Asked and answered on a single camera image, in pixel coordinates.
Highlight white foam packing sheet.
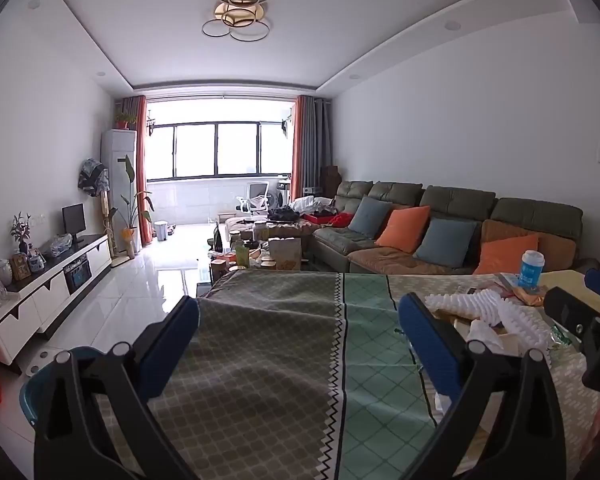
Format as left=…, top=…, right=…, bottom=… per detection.
left=424, top=290, right=554, bottom=357

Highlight blue cup white lid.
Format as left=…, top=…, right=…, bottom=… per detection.
left=519, top=250, right=546, bottom=293

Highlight white office chair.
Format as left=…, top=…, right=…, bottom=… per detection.
left=235, top=181, right=271, bottom=216

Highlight ring ceiling lamp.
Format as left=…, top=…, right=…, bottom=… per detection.
left=201, top=0, right=281, bottom=42

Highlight white TV cabinet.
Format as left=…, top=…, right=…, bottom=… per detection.
left=0, top=232, right=113, bottom=367

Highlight cluttered coffee table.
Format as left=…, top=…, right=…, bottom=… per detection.
left=196, top=212, right=326, bottom=296

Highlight patterned tablecloth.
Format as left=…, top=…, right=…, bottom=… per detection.
left=92, top=267, right=600, bottom=480

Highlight teal trash bin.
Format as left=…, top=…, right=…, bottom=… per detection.
left=19, top=346, right=103, bottom=428

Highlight kraft paper bag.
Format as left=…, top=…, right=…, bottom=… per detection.
left=269, top=237, right=302, bottom=271

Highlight orange cushion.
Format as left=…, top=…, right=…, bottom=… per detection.
left=375, top=205, right=432, bottom=254
left=472, top=234, right=540, bottom=276

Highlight blue grey cushion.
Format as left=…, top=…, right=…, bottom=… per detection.
left=413, top=218, right=477, bottom=268
left=349, top=196, right=393, bottom=238

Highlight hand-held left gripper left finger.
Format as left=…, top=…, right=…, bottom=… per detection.
left=34, top=295, right=201, bottom=480

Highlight dark wooden cabinet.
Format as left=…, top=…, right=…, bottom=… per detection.
left=321, top=166, right=342, bottom=199

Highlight grey curtain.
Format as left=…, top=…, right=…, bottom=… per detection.
left=302, top=97, right=334, bottom=192
left=121, top=96, right=139, bottom=131

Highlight gold foil snack wrapper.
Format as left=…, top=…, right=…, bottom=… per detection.
left=510, top=285, right=548, bottom=308

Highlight white plastic bags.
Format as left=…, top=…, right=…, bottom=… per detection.
left=290, top=196, right=336, bottom=216

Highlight small tree blue vase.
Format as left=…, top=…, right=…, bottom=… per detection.
left=10, top=212, right=33, bottom=256

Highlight covered standing fan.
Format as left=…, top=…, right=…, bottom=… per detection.
left=77, top=158, right=112, bottom=241

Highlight red cloth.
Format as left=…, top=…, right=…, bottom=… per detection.
left=304, top=211, right=354, bottom=229

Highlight white floor air conditioner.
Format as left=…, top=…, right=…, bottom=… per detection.
left=101, top=129, right=137, bottom=256

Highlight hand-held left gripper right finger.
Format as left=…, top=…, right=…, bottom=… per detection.
left=398, top=291, right=567, bottom=480

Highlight black monitor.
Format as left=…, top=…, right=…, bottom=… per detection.
left=62, top=203, right=87, bottom=244

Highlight light wooden stand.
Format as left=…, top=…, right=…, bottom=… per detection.
left=100, top=191, right=137, bottom=264

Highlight brown back cushion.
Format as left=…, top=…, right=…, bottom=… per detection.
left=481, top=219, right=577, bottom=273

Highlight green white snack wrapper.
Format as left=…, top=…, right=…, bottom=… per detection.
left=547, top=327, right=573, bottom=356

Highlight brown seat cover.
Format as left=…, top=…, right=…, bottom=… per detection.
left=347, top=247, right=481, bottom=274

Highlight green sofa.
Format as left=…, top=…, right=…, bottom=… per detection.
left=312, top=180, right=600, bottom=276

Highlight white tissue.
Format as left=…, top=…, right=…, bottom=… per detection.
left=467, top=319, right=518, bottom=356

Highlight orange curtain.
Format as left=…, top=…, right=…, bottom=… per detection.
left=135, top=95, right=154, bottom=247
left=292, top=95, right=315, bottom=202

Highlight large window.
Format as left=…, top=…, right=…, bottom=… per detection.
left=146, top=121, right=293, bottom=182

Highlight tall leafy potted plant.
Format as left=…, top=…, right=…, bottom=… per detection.
left=111, top=155, right=155, bottom=257

